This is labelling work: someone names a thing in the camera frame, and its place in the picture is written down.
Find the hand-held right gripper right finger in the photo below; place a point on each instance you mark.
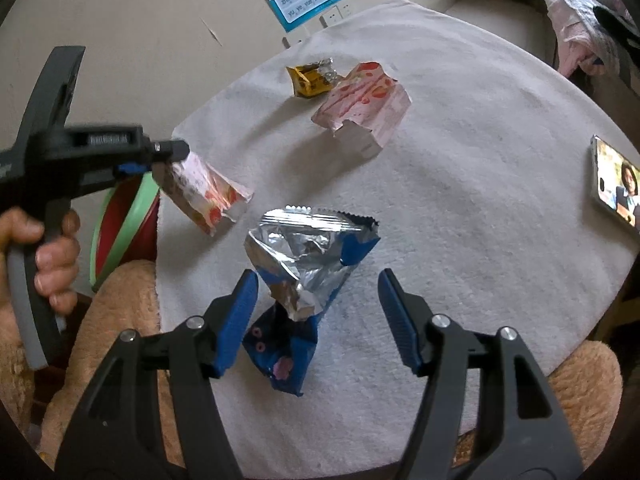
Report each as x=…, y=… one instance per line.
x=400, y=320

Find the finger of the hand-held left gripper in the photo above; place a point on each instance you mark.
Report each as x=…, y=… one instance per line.
x=170, y=150
x=131, y=168

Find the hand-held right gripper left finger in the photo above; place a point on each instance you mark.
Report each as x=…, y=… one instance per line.
x=235, y=320

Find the pink snack wrapper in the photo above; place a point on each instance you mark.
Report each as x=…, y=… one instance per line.
x=205, y=195

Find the green bin with red inside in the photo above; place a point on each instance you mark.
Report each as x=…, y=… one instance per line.
x=127, y=225

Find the blue foil snack bag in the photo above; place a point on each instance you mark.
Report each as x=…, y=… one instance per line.
x=300, y=260

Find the person's left hand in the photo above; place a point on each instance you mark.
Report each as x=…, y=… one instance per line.
x=57, y=270

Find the beige plush cushion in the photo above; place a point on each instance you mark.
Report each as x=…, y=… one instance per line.
x=120, y=300

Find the white table cloth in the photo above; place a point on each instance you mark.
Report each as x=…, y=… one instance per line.
x=475, y=210

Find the gold foil wrapper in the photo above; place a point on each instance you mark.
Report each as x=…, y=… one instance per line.
x=307, y=82

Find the pink and red carton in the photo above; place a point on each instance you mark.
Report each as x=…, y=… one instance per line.
x=360, y=105

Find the smartphone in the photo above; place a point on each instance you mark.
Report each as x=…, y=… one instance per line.
x=615, y=180

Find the plaid blanket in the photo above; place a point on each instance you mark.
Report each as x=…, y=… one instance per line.
x=570, y=15

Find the black garment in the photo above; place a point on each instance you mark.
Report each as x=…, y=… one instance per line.
x=615, y=25

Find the white wall socket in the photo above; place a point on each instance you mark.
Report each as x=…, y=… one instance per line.
x=326, y=20
x=343, y=10

